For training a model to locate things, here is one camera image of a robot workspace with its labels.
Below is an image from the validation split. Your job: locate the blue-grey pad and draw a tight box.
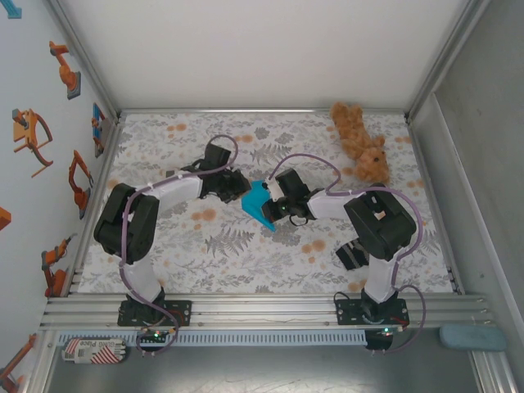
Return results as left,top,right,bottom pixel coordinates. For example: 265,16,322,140
439,324,508,352

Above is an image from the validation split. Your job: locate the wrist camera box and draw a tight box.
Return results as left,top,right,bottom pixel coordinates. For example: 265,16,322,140
268,167,312,201
203,142,233,169

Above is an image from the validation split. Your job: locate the blue cloth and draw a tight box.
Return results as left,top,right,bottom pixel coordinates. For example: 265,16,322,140
240,179,279,233

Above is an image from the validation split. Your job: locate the orange gripper frame wall sticker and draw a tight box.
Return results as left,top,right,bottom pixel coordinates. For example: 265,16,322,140
11,108,55,179

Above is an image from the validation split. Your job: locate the brown teddy bear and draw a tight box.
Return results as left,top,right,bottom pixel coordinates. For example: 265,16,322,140
330,101,390,184

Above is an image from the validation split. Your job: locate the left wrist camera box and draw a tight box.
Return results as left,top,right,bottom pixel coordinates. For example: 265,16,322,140
203,142,233,169

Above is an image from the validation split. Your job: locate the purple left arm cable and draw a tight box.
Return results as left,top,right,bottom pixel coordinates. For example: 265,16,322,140
118,133,239,359

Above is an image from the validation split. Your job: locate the floral print tablecloth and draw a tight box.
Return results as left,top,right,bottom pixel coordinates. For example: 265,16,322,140
77,112,455,295

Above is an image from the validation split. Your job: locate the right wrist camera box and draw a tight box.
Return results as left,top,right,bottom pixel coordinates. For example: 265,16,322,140
268,167,312,201

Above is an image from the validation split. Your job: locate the black white striped sock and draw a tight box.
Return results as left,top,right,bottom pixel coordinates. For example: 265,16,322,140
335,239,372,271

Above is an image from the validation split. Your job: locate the blue orange machine wall sticker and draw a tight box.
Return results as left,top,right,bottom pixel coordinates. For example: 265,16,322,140
92,102,112,159

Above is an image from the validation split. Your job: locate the aluminium side rail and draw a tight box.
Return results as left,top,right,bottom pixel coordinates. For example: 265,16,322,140
65,116,124,296
405,116,466,296

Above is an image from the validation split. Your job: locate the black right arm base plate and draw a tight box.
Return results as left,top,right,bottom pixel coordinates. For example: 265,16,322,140
334,297,409,327

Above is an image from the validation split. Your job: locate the light blue slotted cable duct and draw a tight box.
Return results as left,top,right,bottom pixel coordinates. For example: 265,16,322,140
55,329,368,346

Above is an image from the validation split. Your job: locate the aluminium rail bed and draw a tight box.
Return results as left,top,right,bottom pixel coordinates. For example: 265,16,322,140
38,291,499,332

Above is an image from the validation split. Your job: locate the aluminium upright post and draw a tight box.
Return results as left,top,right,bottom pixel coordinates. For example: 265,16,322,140
403,0,492,124
44,0,124,124

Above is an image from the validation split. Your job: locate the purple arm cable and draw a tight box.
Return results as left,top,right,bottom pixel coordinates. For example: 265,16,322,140
268,153,429,355
118,133,239,359

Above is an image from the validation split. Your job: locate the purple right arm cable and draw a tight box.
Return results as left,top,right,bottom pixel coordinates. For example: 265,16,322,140
268,153,429,355

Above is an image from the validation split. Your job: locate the red white striped package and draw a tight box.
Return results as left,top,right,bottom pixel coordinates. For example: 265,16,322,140
61,337,129,365

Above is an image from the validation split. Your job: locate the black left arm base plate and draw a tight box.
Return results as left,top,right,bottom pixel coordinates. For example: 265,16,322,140
117,300,193,328

